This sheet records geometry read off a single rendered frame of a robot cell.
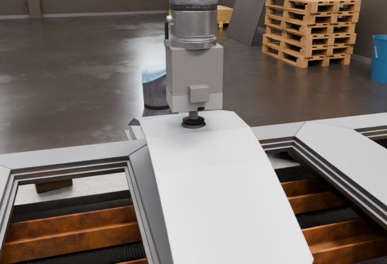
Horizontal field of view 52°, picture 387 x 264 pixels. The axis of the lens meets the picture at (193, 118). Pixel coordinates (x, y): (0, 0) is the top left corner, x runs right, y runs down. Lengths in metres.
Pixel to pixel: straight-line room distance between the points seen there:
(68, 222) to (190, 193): 0.51
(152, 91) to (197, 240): 0.90
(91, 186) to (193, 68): 0.67
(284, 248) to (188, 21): 0.35
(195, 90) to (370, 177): 0.48
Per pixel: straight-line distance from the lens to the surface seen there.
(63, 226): 1.03
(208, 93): 0.63
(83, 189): 1.20
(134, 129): 1.46
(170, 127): 0.68
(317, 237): 0.99
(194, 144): 0.64
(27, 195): 1.23
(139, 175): 0.89
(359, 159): 1.03
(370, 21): 6.21
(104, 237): 0.97
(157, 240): 0.70
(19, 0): 12.07
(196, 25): 0.62
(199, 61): 0.63
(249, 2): 7.68
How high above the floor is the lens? 1.27
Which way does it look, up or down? 21 degrees down
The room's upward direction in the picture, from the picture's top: straight up
